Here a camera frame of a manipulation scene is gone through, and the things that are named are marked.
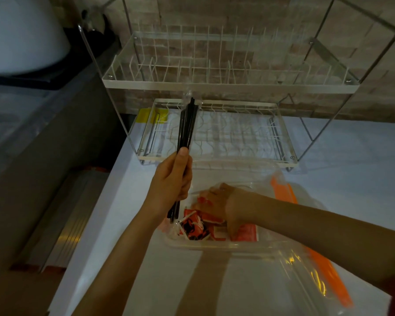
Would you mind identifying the person's right hand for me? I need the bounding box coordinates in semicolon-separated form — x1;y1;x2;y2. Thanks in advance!
194;183;251;242

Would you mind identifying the person's left hand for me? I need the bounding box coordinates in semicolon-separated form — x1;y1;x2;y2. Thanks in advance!
144;147;193;221

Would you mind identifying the bundle of black sticks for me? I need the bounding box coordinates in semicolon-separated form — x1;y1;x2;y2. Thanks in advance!
167;97;200;223

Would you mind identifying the person's right forearm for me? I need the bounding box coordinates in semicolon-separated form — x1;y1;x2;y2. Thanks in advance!
247;191;395;288

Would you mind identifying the person's left forearm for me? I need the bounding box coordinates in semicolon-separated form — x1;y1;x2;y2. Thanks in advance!
72;202;172;316

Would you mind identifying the clear plastic container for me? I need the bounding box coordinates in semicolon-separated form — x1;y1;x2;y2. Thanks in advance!
158;161;285;259

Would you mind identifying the pile of orange sauce packets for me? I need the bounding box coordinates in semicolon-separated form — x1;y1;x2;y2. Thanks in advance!
176;194;260;242

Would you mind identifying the yellow sponge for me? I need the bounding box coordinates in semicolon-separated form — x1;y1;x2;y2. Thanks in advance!
136;108;169;125

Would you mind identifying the clear bag with orange zipper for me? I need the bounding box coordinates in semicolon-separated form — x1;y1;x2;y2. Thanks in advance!
267;174;357;316

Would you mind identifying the grey metal counter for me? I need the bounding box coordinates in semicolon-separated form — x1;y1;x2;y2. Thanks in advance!
0;39;129;283

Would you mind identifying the ribbed metal panel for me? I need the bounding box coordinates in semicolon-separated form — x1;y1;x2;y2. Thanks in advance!
9;168;110;274

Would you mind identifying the black appliance base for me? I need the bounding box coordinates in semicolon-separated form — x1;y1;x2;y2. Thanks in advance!
0;10;120;91

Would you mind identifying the white round appliance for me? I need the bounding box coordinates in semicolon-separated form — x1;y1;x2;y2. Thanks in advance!
0;0;72;76

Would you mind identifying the two-tier wire dish rack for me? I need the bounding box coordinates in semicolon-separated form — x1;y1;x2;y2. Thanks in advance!
78;0;395;172

